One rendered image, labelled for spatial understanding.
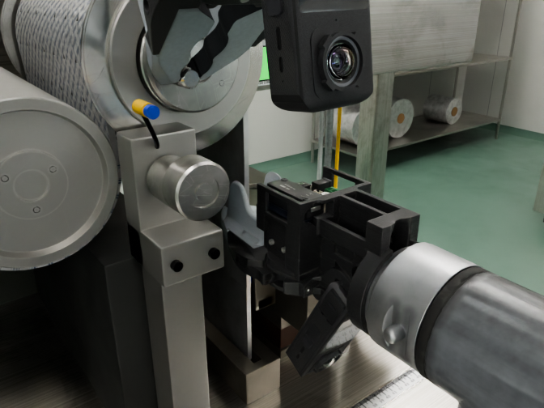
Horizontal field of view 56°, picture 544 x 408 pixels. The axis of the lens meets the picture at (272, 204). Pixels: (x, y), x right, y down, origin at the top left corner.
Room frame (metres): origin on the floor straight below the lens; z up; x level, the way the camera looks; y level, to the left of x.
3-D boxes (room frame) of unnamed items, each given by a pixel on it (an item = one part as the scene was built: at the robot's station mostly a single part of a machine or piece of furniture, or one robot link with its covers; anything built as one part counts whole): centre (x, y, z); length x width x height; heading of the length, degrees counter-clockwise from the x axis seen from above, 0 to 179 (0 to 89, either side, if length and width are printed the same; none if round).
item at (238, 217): (0.41, 0.03, 1.11); 0.09 x 0.03 x 0.06; 38
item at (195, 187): (0.31, 0.05, 1.18); 0.04 x 0.02 x 0.04; 127
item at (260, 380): (0.53, 0.09, 0.92); 0.28 x 0.04 x 0.04; 37
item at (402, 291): (0.27, -0.09, 1.11); 0.08 x 0.05 x 0.08; 127
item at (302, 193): (0.34, -0.05, 1.12); 0.12 x 0.08 x 0.09; 37
